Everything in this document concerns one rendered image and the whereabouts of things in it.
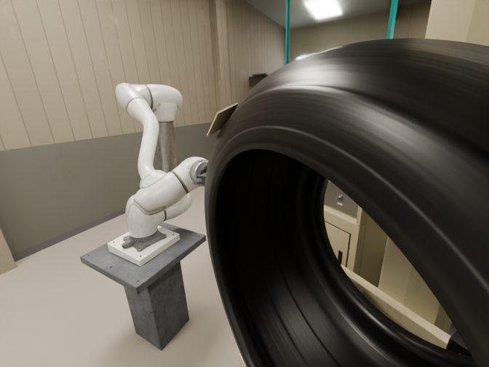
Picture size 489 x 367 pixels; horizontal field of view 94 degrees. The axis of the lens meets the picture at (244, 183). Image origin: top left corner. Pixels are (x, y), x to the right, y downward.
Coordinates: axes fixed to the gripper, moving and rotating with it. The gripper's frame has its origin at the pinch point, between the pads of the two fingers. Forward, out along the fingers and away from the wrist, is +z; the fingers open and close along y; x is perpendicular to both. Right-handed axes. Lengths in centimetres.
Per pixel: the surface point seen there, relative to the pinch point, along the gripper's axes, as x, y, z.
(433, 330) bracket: 34, 26, 33
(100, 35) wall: -145, -14, -294
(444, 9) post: -28, 28, 31
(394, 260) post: 21.7, 27.7, 24.3
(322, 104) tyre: -13.0, -11.7, 39.8
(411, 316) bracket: 33, 26, 29
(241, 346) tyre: 25.9, -12.1, 19.5
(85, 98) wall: -72, -44, -287
